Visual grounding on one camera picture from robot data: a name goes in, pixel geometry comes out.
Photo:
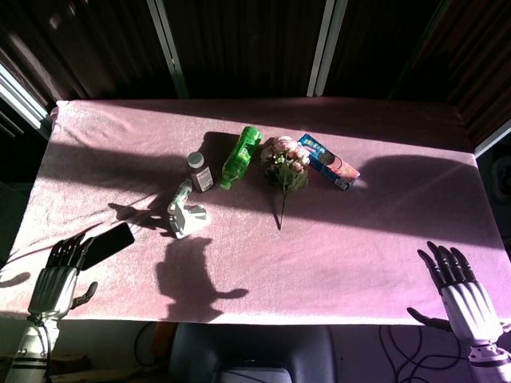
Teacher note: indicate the white frame post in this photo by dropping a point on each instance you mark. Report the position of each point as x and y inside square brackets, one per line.
[169, 52]
[322, 48]

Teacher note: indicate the brown medicine bottle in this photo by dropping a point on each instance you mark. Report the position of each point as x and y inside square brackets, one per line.
[200, 174]

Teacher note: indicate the blue cookie box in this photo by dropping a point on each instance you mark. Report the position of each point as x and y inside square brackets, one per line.
[331, 161]

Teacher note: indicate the green plastic bottle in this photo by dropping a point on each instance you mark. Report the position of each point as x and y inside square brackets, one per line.
[239, 157]

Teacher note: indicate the pink table cloth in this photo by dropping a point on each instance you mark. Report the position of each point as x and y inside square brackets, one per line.
[319, 259]

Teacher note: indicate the pink artificial flower bouquet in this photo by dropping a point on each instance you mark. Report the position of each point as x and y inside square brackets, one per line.
[287, 167]

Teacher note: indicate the white frame rail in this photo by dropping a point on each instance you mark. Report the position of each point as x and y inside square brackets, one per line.
[493, 137]

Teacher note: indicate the black smartphone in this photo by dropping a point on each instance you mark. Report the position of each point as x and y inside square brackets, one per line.
[109, 244]

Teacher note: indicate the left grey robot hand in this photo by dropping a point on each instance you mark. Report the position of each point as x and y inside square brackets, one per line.
[52, 287]

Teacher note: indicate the white window frame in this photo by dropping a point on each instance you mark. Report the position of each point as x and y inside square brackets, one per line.
[20, 97]

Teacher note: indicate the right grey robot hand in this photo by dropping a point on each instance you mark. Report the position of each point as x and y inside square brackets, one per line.
[469, 307]

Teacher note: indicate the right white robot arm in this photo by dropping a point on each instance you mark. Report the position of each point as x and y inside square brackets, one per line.
[489, 365]

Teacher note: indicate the dark robot base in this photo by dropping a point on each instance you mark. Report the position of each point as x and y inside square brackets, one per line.
[251, 351]

